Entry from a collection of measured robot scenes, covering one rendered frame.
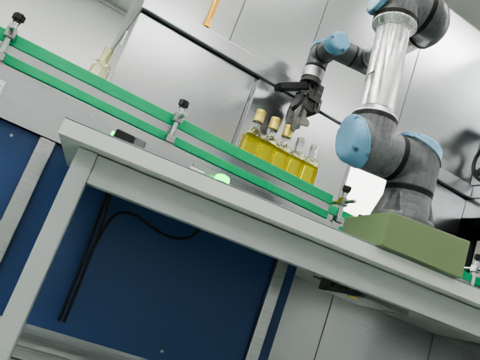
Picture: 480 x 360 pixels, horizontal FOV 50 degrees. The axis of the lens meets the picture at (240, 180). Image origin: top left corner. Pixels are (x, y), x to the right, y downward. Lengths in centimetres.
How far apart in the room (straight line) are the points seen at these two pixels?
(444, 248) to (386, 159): 23
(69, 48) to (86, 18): 33
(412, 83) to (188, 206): 153
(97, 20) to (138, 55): 324
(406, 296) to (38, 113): 97
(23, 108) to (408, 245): 95
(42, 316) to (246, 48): 115
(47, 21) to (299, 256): 407
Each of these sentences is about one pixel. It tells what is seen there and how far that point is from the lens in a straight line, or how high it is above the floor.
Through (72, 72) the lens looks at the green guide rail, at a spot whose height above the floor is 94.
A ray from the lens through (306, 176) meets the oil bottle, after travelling 174.
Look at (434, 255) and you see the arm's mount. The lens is 121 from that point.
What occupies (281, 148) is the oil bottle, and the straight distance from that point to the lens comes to 171.
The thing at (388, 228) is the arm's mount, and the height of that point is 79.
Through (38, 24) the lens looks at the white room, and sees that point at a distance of 490.
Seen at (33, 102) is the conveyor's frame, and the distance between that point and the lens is 136.
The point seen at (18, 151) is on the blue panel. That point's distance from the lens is 135.
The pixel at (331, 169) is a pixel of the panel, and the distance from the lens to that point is 199.
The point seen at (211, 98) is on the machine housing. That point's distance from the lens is 182.
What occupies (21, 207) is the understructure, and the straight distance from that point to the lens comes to 133.
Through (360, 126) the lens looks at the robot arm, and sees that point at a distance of 121.
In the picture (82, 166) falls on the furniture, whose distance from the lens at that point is 105.
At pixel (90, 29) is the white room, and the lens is 495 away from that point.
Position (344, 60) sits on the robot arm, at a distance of 181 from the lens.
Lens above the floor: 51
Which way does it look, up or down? 14 degrees up
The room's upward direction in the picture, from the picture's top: 20 degrees clockwise
